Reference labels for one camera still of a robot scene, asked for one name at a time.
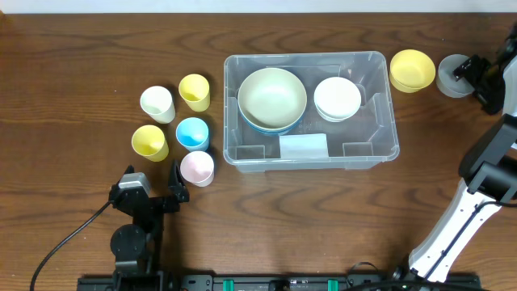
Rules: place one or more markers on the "yellow cup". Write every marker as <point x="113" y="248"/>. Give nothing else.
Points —
<point x="149" y="141"/>
<point x="195" y="91"/>

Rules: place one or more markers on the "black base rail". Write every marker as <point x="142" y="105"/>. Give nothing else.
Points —
<point x="166" y="281"/>

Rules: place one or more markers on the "grey small bowl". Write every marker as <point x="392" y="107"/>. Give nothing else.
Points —
<point x="446" y="81"/>

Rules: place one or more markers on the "white plastic cup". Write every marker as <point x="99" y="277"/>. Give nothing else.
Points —
<point x="157" y="102"/>

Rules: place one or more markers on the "white label sticker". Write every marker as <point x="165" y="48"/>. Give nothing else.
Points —
<point x="304" y="146"/>

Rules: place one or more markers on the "pink plastic cup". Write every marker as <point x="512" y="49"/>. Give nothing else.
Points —
<point x="198" y="168"/>

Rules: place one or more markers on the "yellow small bowl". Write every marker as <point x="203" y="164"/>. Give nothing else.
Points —
<point x="411" y="70"/>

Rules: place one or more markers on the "clear plastic storage bin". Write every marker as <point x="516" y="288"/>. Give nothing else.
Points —
<point x="359" y="142"/>

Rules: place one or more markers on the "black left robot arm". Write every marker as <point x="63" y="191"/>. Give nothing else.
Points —
<point x="136" y="246"/>

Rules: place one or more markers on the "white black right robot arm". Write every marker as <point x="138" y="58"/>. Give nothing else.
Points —
<point x="487" y="174"/>

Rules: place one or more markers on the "dark teal large bowl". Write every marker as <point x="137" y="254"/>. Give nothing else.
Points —
<point x="275" y="132"/>

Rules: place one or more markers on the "yellow cup near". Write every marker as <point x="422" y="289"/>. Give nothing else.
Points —
<point x="149" y="141"/>

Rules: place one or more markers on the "light blue plastic cup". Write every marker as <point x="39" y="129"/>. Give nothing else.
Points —
<point x="193" y="134"/>

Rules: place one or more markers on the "beige large bowl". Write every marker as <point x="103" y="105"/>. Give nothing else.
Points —
<point x="272" y="98"/>

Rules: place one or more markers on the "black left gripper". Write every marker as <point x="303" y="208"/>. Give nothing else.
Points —
<point x="153" y="203"/>

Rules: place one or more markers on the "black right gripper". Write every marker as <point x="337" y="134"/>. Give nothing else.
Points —
<point x="483" y="81"/>

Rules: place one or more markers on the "white small bowl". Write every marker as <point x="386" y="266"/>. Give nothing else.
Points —
<point x="337" y="99"/>

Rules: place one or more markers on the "yellow cup far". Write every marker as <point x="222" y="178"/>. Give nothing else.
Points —
<point x="195" y="91"/>

